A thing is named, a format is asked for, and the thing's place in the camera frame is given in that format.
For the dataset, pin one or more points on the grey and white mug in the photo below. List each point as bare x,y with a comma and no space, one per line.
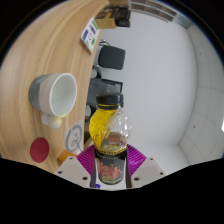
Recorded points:
61,95

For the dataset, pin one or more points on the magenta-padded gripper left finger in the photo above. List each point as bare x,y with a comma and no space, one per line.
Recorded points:
73,168

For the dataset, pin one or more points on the stack of dark boxes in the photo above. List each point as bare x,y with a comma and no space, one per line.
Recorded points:
111,18

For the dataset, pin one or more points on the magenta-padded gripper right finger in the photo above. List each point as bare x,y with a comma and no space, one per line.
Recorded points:
146,168

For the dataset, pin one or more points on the clear black-capped drink bottle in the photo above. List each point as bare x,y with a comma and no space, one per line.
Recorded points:
110,166

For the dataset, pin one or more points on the white sheet with circle print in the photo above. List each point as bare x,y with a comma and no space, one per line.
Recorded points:
74,136

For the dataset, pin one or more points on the wooden shelf cabinet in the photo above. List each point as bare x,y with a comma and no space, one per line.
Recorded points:
156,11

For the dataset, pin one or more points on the white green purple leaflet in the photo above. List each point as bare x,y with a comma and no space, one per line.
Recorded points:
90,35

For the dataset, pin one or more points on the flat round red coaster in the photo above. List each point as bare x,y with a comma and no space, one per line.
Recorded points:
39,150

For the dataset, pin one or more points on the black padded office chair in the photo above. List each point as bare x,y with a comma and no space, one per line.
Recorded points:
111,57

